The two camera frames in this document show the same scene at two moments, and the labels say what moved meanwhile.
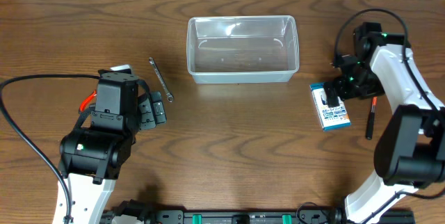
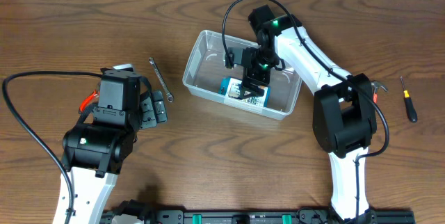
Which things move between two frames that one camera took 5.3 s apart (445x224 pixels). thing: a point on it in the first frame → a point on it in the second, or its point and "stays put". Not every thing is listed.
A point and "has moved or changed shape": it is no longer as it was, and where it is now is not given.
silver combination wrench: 170,97 stays put
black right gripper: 374,89 → 249,74
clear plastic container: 242,49 has moved or changed shape
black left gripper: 147,119 stays put
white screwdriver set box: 330,117 has moved or changed shape
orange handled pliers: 85,101 stays put
